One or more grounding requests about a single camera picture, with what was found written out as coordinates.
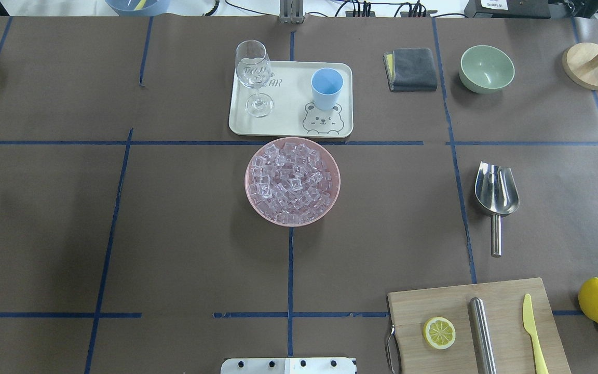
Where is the silver metal ice scoop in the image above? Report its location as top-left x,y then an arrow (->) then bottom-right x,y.
474,161 -> 520,258

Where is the pink bowl with ice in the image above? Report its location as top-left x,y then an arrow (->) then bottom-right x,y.
243,137 -> 341,228

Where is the light blue cup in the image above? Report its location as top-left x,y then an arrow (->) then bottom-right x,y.
310,67 -> 344,111

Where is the wooden cup stand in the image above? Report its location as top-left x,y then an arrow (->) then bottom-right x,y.
562,43 -> 598,91

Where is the cream serving tray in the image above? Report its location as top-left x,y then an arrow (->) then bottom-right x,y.
229,61 -> 354,138

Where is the clear wine glass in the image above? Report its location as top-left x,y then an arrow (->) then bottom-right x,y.
235,40 -> 274,118

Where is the yellow sponge under cloth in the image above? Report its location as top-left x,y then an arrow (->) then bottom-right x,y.
384,52 -> 395,87

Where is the dark grey folded cloth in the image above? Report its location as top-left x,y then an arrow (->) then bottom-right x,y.
389,48 -> 437,92

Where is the half lemon slice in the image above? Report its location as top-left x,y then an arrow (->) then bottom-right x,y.
423,317 -> 456,350

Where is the mint green bowl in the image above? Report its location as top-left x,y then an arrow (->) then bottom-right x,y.
459,45 -> 515,94

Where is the yellow plastic fork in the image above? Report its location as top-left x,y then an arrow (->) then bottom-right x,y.
133,0 -> 147,10

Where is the blue bowl on desk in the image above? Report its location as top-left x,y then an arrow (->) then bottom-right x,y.
106,0 -> 171,17

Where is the yellow plastic knife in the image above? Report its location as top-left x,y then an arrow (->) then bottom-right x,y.
522,293 -> 549,374

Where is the wooden cutting board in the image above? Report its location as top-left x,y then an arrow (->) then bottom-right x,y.
387,278 -> 571,373

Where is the aluminium frame post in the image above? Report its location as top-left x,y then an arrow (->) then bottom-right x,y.
279,0 -> 305,24

